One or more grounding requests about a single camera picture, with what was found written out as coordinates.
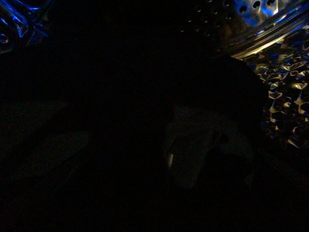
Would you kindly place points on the grey front-load washing machine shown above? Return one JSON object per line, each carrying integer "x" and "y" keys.
{"x": 49, "y": 48}

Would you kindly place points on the navy blue polo shirt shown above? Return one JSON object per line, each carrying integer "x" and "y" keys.
{"x": 124, "y": 161}

